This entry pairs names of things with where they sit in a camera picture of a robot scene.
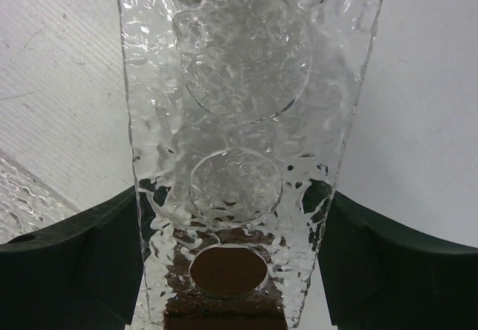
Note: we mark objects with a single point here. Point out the clear textured glass tray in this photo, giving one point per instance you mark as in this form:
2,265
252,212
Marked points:
27,203

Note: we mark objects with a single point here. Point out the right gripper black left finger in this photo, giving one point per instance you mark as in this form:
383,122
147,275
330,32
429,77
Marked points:
81,273

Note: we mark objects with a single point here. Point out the clear textured holder with wood ends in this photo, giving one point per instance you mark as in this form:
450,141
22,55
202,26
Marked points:
239,113

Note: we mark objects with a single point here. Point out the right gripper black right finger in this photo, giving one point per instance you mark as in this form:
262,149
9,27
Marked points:
380,274

